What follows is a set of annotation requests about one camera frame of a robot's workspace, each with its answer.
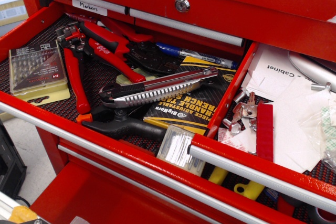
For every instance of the silver black box cutter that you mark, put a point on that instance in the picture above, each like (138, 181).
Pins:
(127, 95)

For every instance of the black box on floor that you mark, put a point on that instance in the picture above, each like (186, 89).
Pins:
(13, 169)

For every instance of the black yellow tap wrench box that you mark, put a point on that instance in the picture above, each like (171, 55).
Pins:
(194, 110)

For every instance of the small open right drawer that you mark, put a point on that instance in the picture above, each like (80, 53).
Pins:
(282, 179)

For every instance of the white markers label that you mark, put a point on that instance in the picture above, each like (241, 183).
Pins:
(90, 7)

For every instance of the red marker pen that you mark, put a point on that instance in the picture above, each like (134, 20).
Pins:
(84, 18)

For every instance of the drill bit set case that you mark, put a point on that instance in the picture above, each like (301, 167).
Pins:
(37, 74)

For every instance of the small yellow-green plastic case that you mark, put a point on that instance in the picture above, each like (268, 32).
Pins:
(121, 79)

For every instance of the red black crimping pliers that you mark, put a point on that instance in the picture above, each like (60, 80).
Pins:
(126, 44)

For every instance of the silver cabinet lock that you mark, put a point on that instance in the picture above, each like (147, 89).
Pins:
(182, 6)

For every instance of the red tool cabinet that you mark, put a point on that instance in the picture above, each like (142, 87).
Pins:
(105, 181)

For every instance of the black spring clamp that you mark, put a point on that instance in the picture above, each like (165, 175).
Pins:
(116, 123)

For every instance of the clear blade case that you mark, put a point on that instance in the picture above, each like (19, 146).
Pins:
(174, 150)

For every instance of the silver bolt near keys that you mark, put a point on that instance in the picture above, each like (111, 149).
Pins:
(242, 93)

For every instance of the silver bolt lower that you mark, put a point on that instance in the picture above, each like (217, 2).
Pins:
(233, 127)

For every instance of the silver cabinet keys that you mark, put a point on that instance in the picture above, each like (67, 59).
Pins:
(246, 109)

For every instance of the red plastic strip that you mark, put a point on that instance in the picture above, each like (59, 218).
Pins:
(265, 132)

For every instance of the white cabinet manual paper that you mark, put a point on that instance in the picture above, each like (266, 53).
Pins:
(272, 76)

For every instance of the silver wing bolt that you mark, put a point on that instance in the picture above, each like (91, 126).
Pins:
(320, 87)

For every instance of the clear plastic bag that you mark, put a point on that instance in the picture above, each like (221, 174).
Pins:
(319, 127)

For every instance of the red wire stripper tool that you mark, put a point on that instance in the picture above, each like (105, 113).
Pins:
(73, 42)

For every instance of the yellow handled tool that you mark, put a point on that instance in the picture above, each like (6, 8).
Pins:
(252, 190)

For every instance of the silver metal handle bar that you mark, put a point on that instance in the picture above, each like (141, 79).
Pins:
(318, 70)

